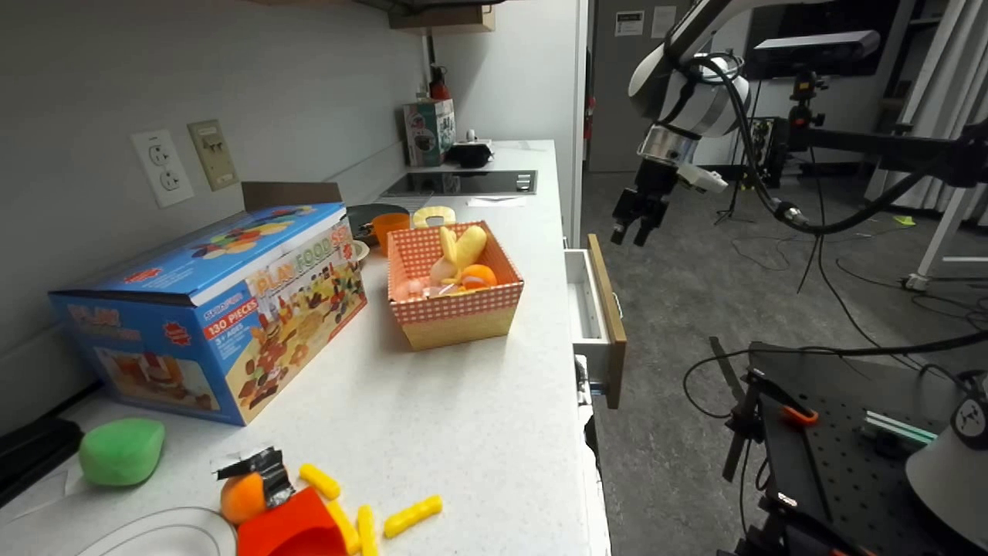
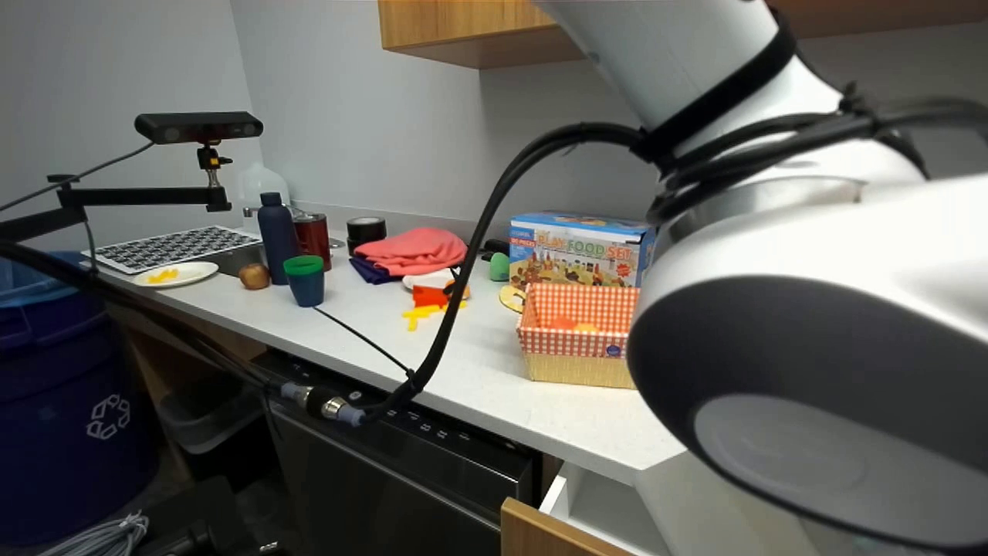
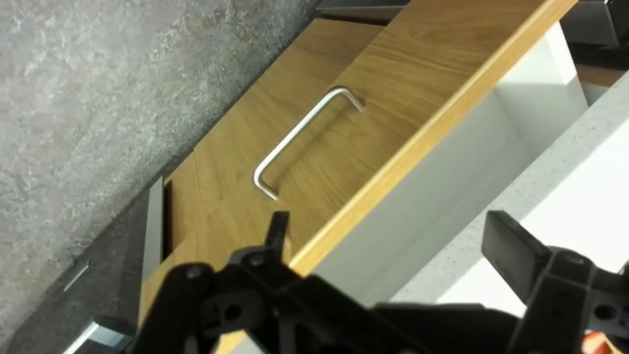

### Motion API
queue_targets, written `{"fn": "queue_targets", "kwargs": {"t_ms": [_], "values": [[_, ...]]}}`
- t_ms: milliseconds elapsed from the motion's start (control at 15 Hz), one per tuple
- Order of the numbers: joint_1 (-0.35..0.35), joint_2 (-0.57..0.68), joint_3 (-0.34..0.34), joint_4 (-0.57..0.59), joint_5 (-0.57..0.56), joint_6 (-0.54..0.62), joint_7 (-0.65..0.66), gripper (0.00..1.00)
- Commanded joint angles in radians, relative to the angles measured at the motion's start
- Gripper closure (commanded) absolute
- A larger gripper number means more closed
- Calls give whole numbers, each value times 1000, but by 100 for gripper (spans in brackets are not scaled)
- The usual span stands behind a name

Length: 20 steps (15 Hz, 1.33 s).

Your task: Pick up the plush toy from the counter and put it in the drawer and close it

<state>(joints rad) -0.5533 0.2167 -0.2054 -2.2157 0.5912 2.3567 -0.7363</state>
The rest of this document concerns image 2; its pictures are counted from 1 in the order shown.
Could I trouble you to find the wooden front kitchen drawer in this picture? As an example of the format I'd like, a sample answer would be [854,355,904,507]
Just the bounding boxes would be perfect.
[496,452,826,556]

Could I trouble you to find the red toy fries carton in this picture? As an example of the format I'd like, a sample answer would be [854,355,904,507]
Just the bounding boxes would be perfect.
[408,282,454,312]

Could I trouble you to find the orange black white toy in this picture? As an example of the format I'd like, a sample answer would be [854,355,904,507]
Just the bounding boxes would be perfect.
[399,265,475,306]

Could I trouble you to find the yellow toy fry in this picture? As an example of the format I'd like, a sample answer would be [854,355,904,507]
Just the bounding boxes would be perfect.
[402,302,449,333]

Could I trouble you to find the blue toy food box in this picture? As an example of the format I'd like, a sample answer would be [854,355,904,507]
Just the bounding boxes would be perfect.
[505,210,658,294]

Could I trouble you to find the brown round toy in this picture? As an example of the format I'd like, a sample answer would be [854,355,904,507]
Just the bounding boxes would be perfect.
[237,264,274,294]

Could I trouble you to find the pink red cloth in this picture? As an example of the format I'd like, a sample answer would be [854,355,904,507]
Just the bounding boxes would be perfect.
[353,225,475,282]

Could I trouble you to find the dark blue cloth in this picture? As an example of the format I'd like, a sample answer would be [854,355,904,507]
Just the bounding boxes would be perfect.
[347,253,402,289]

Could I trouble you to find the black tape roll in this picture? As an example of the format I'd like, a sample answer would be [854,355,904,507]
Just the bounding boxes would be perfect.
[347,216,390,258]

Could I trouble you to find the red can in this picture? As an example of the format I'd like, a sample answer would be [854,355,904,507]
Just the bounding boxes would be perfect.
[289,210,332,271]

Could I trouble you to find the blue cup green lid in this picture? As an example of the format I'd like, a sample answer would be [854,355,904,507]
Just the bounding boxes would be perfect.
[280,253,331,308]

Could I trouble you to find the dark blue bottle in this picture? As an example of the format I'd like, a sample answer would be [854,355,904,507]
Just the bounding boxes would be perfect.
[256,188,302,289]

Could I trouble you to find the dark steel dishwasher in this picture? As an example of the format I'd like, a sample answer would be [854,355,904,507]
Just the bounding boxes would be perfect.
[248,347,544,556]

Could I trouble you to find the wooden base cabinet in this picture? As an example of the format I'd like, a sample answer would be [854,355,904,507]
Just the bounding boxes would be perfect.
[96,282,268,385]

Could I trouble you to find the dish drying rack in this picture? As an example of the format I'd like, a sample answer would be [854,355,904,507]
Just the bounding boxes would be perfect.
[78,222,266,278]

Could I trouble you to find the blue recycling bin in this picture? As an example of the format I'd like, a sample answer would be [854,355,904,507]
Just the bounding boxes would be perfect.
[0,252,164,549]

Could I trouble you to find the black stereo camera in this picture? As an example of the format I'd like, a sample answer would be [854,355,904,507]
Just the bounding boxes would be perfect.
[134,107,266,149]

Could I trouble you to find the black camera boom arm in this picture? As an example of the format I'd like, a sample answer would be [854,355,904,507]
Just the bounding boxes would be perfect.
[0,141,234,252]

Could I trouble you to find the thin black camera cable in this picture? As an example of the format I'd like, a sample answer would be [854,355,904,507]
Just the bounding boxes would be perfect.
[0,140,157,216]

